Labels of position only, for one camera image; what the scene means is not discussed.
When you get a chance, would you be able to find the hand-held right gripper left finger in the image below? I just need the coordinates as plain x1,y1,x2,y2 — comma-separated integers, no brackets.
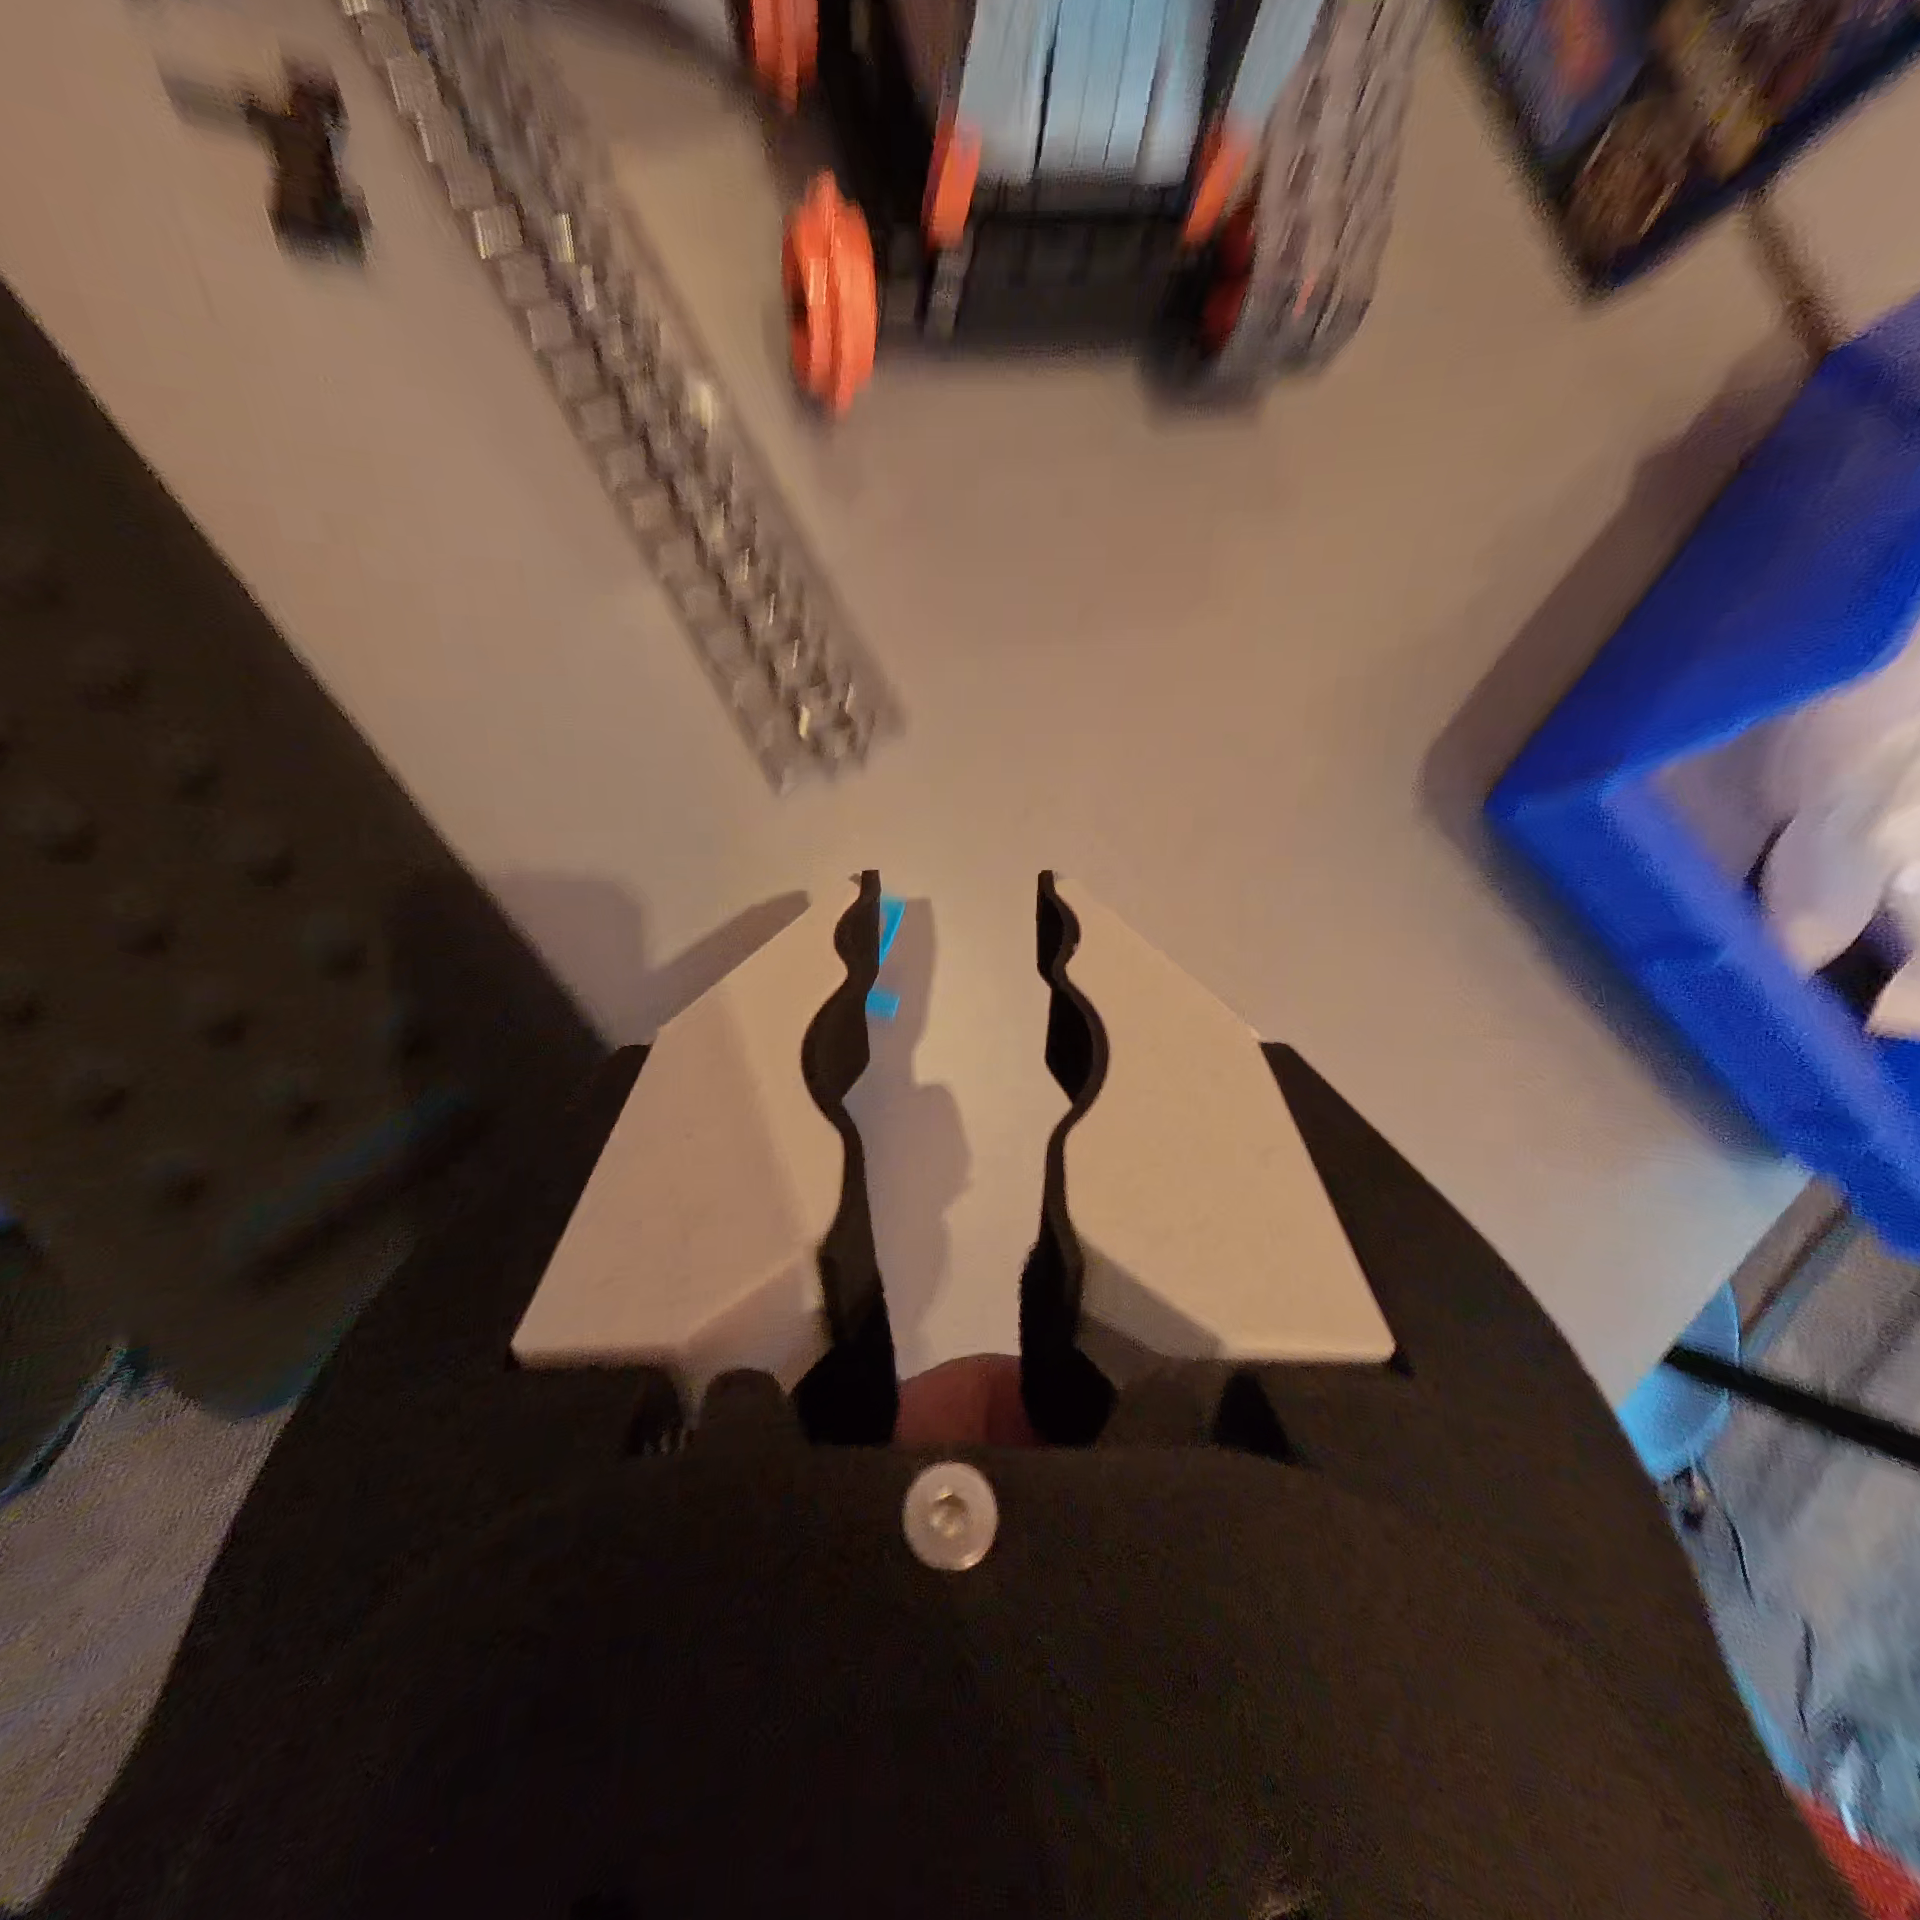
511,870,903,1436

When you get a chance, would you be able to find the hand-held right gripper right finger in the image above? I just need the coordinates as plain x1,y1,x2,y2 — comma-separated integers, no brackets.
1031,865,1401,1436

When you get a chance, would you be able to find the blue plastic bin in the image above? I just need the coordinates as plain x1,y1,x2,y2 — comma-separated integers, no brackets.
1486,302,1920,1258

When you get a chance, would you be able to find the grey toy robot vehicle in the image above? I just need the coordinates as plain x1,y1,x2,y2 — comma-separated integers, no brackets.
737,0,1427,415

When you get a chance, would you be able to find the black dimpled mat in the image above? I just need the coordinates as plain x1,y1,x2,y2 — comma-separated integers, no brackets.
0,286,617,1412

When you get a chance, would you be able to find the black lever with grey axle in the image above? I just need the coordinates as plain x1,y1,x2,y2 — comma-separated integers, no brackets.
166,55,377,255

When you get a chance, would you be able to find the robot kit box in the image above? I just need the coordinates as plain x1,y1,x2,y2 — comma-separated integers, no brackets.
1457,0,1920,292

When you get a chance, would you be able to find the grey track chain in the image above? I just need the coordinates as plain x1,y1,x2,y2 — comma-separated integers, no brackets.
331,0,903,789

